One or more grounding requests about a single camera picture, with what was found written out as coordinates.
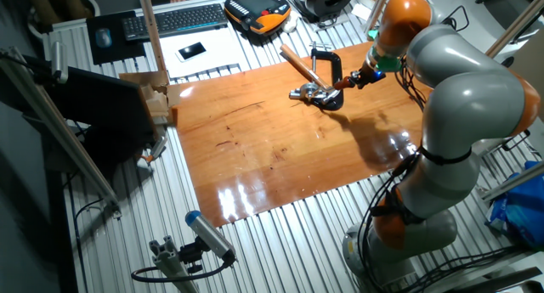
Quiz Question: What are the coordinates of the brown cardboard box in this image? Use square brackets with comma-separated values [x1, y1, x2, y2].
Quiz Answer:
[118, 70, 183, 125]

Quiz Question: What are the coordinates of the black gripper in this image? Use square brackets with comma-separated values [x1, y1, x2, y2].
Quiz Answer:
[348, 63, 388, 92]

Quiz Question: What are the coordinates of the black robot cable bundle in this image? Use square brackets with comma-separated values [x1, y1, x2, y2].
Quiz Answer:
[355, 59, 524, 293]

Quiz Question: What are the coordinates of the black keyboard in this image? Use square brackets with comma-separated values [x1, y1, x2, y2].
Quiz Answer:
[122, 3, 230, 42]

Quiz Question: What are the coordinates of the black C-clamp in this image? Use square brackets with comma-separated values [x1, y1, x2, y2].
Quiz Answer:
[309, 41, 345, 111]

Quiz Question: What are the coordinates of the white round pot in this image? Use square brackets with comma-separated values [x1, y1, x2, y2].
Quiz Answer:
[27, 0, 102, 29]

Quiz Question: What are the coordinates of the silver bar camera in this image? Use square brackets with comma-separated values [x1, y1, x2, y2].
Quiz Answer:
[50, 41, 69, 84]

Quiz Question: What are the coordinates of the white rounded object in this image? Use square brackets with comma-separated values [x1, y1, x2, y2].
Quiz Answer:
[282, 15, 301, 34]

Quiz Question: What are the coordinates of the dark computer mouse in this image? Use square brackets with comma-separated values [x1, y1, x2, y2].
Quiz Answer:
[94, 27, 113, 48]

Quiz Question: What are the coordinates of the black camera cable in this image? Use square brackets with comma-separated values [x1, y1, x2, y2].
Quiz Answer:
[130, 258, 233, 284]

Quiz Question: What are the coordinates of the white paper sheet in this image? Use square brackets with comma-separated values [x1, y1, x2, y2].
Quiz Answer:
[160, 27, 247, 80]

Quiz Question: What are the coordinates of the grey aluminium rail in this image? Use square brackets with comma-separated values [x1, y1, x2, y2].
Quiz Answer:
[479, 161, 544, 203]

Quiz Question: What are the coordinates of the black monitor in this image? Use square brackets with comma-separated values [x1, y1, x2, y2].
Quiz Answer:
[25, 54, 156, 166]

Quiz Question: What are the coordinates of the large wooden board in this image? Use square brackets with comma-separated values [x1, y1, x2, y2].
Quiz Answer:
[172, 42, 434, 228]

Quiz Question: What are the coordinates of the white smartphone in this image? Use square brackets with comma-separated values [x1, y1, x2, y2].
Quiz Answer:
[175, 41, 208, 63]

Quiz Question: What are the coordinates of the black mouse pad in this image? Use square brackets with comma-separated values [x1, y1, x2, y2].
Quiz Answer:
[86, 10, 147, 66]

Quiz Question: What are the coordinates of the short aluminium profile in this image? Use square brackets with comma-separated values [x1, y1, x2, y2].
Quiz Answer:
[148, 235, 201, 293]

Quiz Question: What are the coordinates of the wooden handled claw hammer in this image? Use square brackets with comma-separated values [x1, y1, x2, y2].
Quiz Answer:
[279, 43, 340, 104]

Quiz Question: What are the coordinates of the small grey spring clamp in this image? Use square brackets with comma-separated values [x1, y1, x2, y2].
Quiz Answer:
[134, 135, 169, 170]

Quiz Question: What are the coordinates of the metal lever with brown handle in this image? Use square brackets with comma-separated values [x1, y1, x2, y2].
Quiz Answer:
[320, 76, 354, 103]

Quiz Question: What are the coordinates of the small white box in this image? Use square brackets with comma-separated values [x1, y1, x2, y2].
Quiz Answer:
[351, 3, 373, 21]

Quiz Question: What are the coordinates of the black orange teach pendant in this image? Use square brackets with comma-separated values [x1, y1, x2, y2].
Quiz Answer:
[224, 0, 292, 35]

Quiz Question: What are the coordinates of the long aluminium frame bar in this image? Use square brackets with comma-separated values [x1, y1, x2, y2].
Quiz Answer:
[0, 46, 122, 217]

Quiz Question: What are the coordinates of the silver metal lever device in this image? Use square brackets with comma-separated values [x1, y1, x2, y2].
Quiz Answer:
[288, 82, 341, 106]

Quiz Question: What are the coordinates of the blue plastic bag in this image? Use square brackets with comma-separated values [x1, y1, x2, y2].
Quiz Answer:
[486, 160, 544, 248]

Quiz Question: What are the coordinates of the metal frame post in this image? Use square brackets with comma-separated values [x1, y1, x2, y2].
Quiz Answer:
[364, 0, 393, 35]
[135, 0, 167, 73]
[484, 0, 544, 60]

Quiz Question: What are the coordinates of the silver camera with blue end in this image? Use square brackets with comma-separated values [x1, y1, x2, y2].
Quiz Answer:
[184, 210, 238, 264]

